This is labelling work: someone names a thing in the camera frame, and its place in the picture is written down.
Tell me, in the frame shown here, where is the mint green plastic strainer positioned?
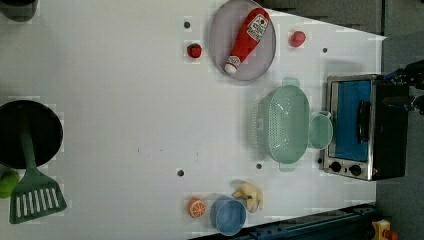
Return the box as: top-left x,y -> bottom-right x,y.
251,77 -> 310,172

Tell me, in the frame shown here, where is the small red tomato toy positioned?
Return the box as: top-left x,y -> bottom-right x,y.
187,43 -> 202,59

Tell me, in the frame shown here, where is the orange slice toy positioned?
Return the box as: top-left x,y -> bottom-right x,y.
187,197 -> 206,218

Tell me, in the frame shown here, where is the peeled banana toy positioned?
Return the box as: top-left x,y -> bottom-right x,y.
232,183 -> 264,213

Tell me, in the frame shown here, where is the round grey plate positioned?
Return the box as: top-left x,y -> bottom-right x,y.
209,0 -> 276,81

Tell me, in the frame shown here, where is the blue cup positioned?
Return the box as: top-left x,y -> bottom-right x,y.
210,196 -> 247,236

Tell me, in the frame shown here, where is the red ketchup bottle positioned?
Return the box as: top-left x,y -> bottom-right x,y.
224,8 -> 270,75

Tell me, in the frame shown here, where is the mint green cup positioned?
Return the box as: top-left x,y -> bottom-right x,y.
308,111 -> 333,150

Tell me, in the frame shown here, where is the red strawberry toy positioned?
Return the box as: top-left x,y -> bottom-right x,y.
289,31 -> 306,48

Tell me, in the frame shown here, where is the black silver toaster oven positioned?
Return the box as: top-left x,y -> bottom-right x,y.
323,74 -> 409,181

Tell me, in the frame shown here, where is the black frying pan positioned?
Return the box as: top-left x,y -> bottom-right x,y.
0,100 -> 63,169

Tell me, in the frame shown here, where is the green slotted spatula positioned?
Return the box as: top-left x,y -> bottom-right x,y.
9,114 -> 67,224

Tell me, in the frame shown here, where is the green toy vegetable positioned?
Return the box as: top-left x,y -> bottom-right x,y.
0,171 -> 20,199

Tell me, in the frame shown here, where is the black cylinder post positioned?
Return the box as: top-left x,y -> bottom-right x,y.
0,0 -> 38,22

